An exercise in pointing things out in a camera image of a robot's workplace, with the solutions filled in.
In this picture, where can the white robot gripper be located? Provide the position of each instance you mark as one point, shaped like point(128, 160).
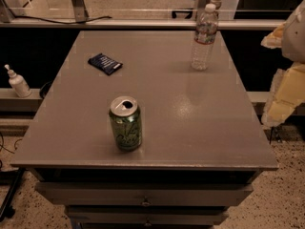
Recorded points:
point(294, 38)

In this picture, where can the clear plastic water bottle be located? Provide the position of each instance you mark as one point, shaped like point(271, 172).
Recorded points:
point(204, 37)

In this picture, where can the white pump lotion bottle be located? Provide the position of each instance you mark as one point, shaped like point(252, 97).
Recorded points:
point(18, 83)

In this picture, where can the green soda can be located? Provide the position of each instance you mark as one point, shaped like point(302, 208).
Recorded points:
point(125, 117)

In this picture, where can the dark blue snack packet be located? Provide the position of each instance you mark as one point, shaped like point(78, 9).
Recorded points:
point(105, 64)

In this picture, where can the grey lower drawer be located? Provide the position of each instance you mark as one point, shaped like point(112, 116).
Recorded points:
point(146, 216)

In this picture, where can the grey drawer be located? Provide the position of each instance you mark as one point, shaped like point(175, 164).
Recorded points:
point(78, 193)
point(146, 216)

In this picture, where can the grey top drawer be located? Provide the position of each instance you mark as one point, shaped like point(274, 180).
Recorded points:
point(78, 193)

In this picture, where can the black stand leg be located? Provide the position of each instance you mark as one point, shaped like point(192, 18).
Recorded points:
point(13, 180)

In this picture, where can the metal frame post left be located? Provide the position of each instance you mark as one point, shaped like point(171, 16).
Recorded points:
point(80, 11)

